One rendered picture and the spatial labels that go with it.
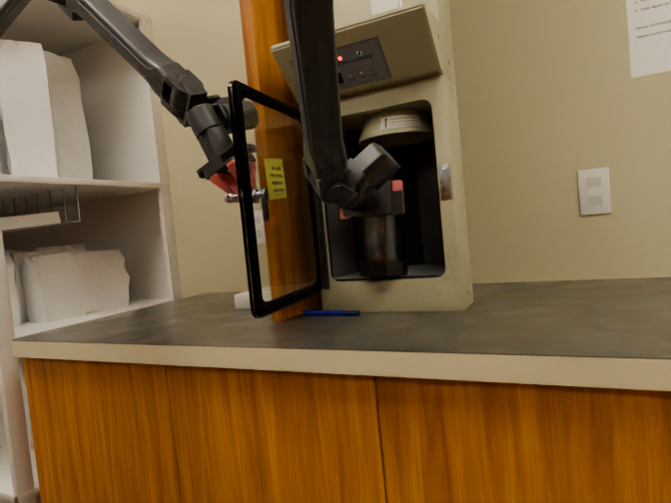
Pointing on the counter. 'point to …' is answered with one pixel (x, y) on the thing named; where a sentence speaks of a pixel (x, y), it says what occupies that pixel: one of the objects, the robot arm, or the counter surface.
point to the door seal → (253, 207)
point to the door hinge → (322, 242)
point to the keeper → (445, 182)
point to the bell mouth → (396, 128)
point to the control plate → (352, 63)
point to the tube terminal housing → (349, 294)
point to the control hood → (422, 20)
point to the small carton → (383, 5)
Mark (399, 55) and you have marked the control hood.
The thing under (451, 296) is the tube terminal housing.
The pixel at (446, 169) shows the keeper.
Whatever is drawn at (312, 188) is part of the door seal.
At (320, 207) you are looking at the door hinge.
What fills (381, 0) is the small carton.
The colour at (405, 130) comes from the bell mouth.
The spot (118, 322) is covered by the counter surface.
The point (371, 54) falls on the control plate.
